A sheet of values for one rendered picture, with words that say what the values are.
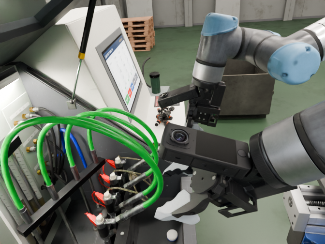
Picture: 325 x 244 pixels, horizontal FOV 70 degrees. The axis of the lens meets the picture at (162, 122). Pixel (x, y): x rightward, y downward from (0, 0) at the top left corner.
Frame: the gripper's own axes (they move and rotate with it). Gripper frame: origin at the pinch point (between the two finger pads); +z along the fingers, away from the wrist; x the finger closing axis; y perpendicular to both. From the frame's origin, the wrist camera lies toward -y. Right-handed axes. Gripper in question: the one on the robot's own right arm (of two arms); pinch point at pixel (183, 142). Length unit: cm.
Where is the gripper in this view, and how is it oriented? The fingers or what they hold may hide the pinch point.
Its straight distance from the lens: 70.2
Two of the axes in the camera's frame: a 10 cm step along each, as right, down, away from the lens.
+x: 1.0, -4.7, 8.8
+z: -1.5, 8.7, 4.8
